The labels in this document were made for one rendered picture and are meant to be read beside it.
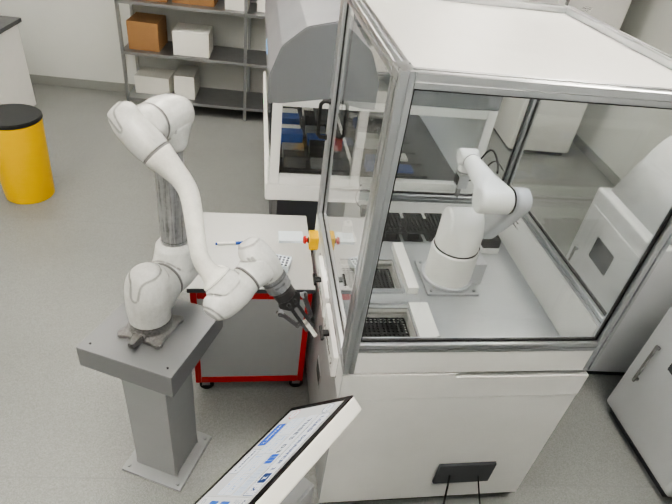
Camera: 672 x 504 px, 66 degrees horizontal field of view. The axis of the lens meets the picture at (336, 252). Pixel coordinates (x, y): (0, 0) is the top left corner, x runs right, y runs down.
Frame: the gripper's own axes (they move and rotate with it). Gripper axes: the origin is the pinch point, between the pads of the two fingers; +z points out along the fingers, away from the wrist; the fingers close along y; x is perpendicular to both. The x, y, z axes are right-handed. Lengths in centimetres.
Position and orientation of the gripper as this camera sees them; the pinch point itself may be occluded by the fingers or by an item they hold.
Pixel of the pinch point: (309, 328)
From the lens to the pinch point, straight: 188.0
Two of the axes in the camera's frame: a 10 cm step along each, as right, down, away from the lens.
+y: 7.8, -6.0, 1.6
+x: -4.2, -3.1, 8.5
